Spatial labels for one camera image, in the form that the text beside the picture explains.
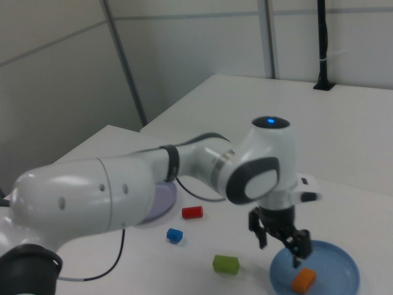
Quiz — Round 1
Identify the purple plate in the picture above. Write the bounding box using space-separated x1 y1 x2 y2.
134 180 179 227

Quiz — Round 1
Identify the red cylinder block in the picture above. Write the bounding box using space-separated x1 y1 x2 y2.
181 205 204 221

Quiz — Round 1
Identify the grey partition post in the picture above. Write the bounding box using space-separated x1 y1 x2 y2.
100 0 149 128
263 0 281 80

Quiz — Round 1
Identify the white adjoining table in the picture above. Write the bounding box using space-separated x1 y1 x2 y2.
139 73 393 196

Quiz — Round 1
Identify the black pole with clamp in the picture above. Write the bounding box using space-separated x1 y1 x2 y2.
313 0 336 92

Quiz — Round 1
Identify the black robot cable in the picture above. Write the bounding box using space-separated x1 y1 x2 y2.
57 132 235 282

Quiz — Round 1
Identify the green rectangular block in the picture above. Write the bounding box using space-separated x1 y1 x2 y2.
212 254 240 275

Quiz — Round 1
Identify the orange rectangular block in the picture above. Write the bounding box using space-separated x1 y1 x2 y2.
290 267 317 293

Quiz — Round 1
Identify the small blue block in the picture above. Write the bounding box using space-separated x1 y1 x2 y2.
166 227 184 245

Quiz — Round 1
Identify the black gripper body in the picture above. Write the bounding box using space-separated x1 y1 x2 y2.
257 205 297 238

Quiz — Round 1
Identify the blue plate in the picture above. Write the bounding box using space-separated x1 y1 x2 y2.
269 239 361 295

